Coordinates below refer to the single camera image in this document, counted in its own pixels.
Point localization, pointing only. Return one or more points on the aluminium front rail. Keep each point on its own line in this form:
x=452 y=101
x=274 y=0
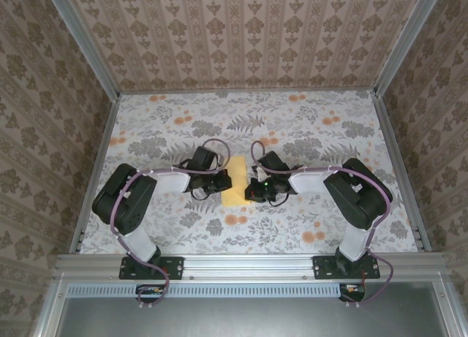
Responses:
x=248 y=265

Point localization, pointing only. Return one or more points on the small black controller board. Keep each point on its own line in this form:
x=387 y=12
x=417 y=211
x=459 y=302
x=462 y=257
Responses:
x=352 y=291
x=150 y=291

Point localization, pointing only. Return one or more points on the floral patterned table cover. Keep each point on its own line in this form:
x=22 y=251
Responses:
x=219 y=234

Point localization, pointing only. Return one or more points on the yellow paper sheet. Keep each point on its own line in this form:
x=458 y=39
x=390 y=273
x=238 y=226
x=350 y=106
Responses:
x=235 y=198

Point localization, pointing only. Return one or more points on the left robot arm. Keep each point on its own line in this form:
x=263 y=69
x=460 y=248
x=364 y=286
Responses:
x=128 y=205

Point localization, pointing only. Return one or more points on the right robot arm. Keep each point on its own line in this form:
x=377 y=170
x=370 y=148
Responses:
x=358 y=194

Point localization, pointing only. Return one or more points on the aluminium side rail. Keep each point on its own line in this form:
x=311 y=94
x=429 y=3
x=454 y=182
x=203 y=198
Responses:
x=391 y=132
x=107 y=132

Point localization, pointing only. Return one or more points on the steel sheet panel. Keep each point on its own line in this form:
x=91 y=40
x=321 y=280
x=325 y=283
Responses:
x=256 y=318

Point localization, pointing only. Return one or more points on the aluminium frame post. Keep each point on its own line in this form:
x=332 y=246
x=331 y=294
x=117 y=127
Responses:
x=83 y=41
x=49 y=311
x=406 y=41
x=448 y=311

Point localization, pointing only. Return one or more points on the aluminium back rail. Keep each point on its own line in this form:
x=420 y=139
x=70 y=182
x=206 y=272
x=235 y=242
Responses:
x=256 y=91

